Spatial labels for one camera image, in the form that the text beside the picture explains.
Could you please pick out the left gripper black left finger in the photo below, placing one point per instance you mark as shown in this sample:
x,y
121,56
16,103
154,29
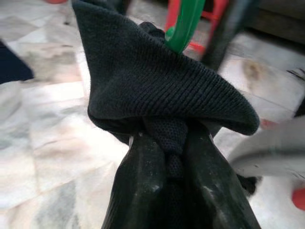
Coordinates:
x,y
138,190

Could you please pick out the black polo shirt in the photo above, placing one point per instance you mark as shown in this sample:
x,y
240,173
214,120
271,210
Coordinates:
x,y
155,83

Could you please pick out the dark brown sofa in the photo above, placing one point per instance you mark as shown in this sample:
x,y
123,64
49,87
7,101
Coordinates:
x,y
281,19

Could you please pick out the red plastic stool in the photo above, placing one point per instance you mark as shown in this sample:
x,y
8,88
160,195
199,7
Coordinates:
x,y
212,12

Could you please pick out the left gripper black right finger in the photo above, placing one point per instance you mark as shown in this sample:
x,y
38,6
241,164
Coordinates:
x,y
214,195

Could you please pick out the green plastic hanger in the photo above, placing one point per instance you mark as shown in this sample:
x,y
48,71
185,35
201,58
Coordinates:
x,y
183,35

